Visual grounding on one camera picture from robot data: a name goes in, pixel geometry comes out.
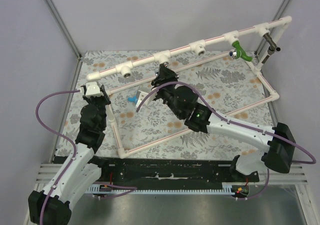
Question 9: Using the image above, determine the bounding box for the chrome metal faucet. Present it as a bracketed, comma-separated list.
[155, 63, 169, 78]

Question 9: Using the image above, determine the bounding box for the green plastic faucet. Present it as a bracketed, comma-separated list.
[229, 40, 253, 62]

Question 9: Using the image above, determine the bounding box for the white PVC pipe frame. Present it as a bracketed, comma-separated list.
[86, 15, 293, 160]

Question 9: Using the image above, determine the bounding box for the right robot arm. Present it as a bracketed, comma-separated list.
[151, 64, 295, 176]

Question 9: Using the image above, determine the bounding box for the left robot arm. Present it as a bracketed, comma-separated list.
[28, 81, 111, 225]

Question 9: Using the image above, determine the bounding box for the blue plastic faucet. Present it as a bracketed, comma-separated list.
[127, 96, 139, 104]

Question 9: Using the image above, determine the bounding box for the floral patterned table mat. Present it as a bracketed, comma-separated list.
[53, 49, 283, 162]

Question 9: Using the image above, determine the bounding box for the dark bronze installed faucet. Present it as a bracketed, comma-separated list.
[261, 33, 281, 65]

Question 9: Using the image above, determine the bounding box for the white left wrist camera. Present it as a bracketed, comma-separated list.
[79, 81, 103, 98]

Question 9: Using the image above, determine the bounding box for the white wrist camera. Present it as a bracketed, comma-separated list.
[79, 81, 103, 98]
[135, 87, 157, 109]

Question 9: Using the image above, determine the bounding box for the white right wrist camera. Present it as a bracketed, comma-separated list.
[135, 87, 157, 109]

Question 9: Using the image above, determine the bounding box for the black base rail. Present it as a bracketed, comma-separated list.
[89, 155, 260, 189]

